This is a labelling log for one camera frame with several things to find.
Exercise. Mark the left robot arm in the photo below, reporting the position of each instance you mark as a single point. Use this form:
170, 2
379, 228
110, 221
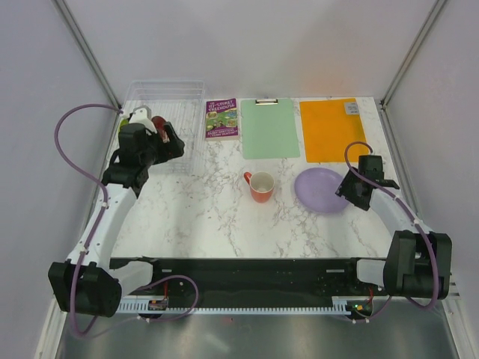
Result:
85, 283

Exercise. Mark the lime green plate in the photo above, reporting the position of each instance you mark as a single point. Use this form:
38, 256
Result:
123, 122

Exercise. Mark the mint green clipboard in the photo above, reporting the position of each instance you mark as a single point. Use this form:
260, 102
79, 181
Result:
268, 129

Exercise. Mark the purple treehouse book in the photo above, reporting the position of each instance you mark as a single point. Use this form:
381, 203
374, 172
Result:
221, 120

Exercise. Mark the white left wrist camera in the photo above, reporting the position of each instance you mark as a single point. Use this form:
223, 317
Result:
142, 115

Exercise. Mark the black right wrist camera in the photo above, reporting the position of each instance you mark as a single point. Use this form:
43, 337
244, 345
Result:
371, 167

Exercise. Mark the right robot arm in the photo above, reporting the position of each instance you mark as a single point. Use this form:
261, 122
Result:
418, 263

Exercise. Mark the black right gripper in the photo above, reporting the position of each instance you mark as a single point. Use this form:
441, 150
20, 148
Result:
345, 189

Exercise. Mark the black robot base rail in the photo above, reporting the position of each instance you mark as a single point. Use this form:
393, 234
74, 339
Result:
257, 281

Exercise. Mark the orange mug white inside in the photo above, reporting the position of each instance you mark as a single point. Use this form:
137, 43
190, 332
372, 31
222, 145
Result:
261, 185

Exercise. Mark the orange cutting mat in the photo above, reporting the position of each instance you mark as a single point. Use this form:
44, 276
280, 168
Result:
329, 126

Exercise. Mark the white wire dish rack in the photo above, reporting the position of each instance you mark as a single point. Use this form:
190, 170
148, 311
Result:
179, 101

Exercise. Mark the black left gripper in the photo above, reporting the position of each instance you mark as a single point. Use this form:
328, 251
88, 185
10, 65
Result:
174, 149

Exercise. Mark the white cable duct strip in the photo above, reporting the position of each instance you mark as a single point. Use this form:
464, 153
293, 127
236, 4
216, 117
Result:
154, 306

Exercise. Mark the lavender plate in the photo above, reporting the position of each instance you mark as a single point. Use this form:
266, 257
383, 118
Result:
316, 189

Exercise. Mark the dark red floral plate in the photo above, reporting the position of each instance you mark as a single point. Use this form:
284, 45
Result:
159, 123

